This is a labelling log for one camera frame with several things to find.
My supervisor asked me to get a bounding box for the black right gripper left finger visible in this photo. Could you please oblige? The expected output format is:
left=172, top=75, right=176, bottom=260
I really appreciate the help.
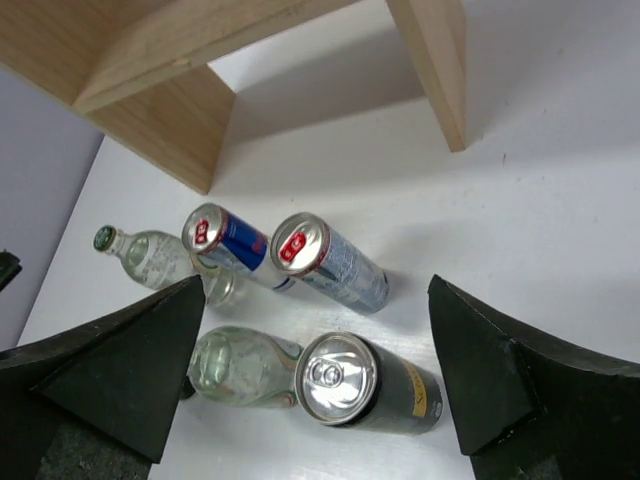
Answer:
left=1, top=276, right=205, bottom=479

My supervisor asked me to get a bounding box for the clear glass bottle front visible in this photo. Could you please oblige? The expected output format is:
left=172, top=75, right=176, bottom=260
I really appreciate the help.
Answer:
left=187, top=326, right=303, bottom=408

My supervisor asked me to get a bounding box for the clear glass bottle green cap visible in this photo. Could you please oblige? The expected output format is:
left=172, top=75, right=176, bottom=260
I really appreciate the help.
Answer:
left=93, top=225, right=236, bottom=306

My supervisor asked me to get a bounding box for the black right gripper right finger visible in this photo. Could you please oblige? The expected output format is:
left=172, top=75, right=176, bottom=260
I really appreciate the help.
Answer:
left=428, top=276, right=639, bottom=479

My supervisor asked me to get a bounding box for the black can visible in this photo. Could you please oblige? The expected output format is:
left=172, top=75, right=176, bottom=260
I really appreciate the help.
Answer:
left=294, top=332, right=443, bottom=435

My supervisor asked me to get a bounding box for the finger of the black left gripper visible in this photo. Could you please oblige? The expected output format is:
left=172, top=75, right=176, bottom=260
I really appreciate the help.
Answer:
left=0, top=250, right=22, bottom=290

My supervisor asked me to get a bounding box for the wooden shelf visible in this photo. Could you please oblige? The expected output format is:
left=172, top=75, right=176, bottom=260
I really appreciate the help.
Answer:
left=1, top=1, right=467, bottom=194

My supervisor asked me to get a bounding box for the red bull can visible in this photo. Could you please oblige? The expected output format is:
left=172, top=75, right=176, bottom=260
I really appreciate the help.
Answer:
left=181, top=203, right=294, bottom=292
left=270, top=212, right=390, bottom=315

